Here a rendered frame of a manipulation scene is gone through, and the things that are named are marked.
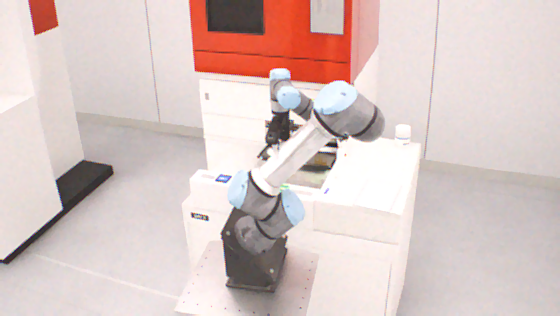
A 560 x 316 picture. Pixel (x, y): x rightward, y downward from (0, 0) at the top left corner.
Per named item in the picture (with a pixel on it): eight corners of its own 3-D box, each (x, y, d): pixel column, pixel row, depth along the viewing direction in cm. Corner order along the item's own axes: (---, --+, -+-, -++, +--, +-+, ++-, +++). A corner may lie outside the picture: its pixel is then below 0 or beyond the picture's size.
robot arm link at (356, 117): (258, 229, 172) (382, 118, 151) (221, 208, 165) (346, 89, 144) (255, 204, 182) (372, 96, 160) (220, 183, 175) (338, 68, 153)
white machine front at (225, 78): (206, 136, 294) (200, 68, 275) (351, 157, 269) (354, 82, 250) (203, 139, 291) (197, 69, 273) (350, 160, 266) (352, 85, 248)
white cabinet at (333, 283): (246, 262, 324) (237, 144, 286) (402, 294, 294) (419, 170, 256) (199, 334, 271) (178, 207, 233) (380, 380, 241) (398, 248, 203)
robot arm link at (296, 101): (313, 102, 187) (304, 91, 196) (289, 85, 182) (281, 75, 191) (299, 119, 188) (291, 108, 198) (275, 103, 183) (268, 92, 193)
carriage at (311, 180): (258, 170, 253) (257, 164, 252) (333, 181, 242) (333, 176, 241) (251, 178, 247) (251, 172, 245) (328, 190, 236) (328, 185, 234)
